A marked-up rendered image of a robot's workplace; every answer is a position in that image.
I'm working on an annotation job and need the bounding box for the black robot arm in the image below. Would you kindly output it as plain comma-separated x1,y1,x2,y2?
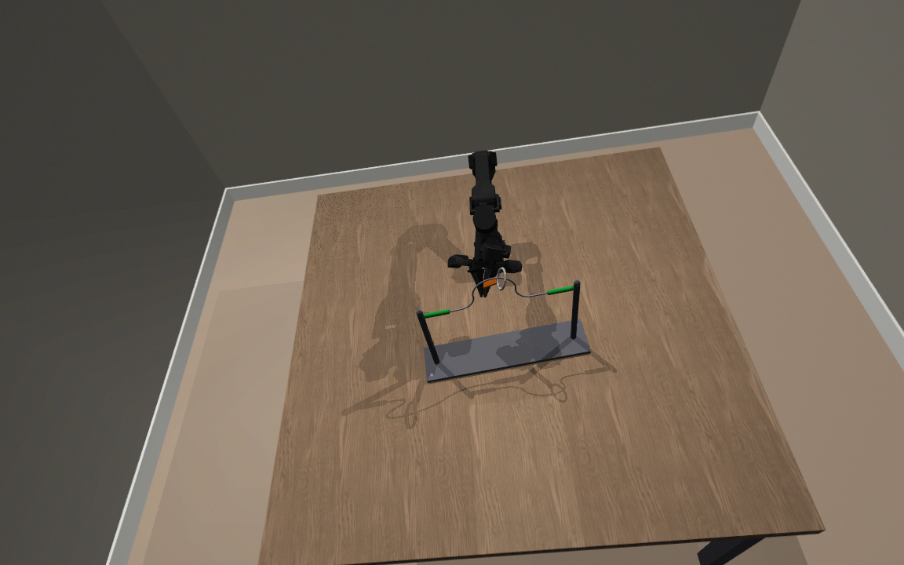
468,151,511,262

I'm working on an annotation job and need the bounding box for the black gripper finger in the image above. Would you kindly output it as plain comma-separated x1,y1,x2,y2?
468,268,485,297
483,270,498,297

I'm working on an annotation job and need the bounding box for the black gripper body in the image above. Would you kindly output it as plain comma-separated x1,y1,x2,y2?
447,235,522,273

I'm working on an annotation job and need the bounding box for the orange bar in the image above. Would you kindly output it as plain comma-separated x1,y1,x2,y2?
483,267,507,290

